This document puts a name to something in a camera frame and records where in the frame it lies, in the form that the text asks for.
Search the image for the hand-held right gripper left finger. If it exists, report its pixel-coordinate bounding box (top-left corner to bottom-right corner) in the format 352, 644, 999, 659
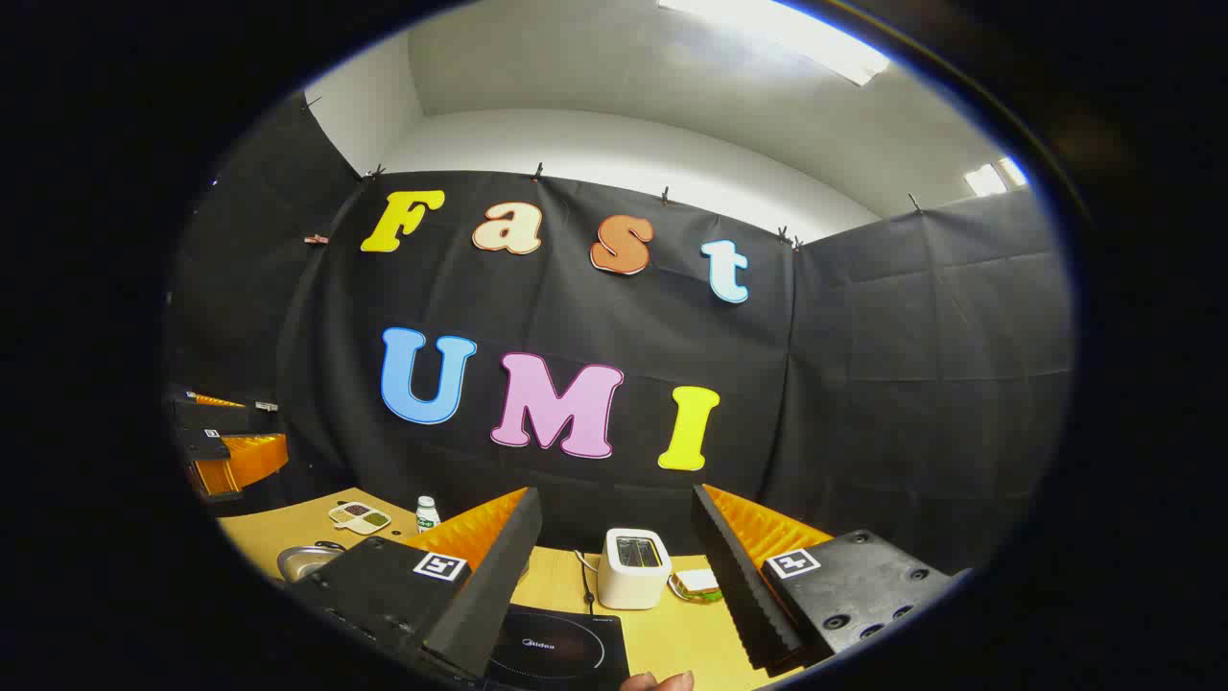
288, 487, 543, 682

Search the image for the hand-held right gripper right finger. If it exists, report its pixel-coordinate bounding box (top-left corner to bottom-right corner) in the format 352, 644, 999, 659
691, 483, 960, 678

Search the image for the black induction cooktop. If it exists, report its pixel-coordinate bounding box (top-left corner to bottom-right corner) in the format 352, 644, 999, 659
484, 603, 631, 690

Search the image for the steel pot with black handle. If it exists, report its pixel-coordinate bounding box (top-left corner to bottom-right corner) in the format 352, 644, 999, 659
276, 540, 348, 584

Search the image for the sandwich with lettuce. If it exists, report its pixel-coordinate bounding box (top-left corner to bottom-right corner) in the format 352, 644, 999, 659
672, 568, 722, 604

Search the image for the white toaster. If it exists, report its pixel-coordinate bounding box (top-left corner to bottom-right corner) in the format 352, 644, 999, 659
597, 528, 673, 610

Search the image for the white divided plate with grains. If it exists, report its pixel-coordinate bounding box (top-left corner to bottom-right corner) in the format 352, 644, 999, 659
328, 500, 392, 536

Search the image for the small ceiling light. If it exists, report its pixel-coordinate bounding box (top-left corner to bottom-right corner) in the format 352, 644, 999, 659
963, 156, 1029, 198

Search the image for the black toaster power cable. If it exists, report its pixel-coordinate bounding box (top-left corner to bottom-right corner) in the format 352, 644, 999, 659
574, 549, 601, 615

